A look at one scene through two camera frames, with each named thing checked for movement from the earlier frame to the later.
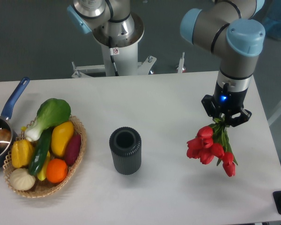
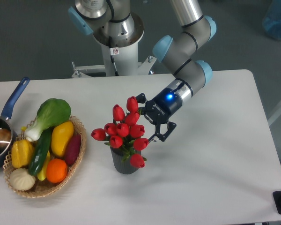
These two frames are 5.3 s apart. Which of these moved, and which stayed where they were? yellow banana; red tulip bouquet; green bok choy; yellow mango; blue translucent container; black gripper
Moved: red tulip bouquet; black gripper
Stayed: blue translucent container; yellow mango; yellow banana; green bok choy
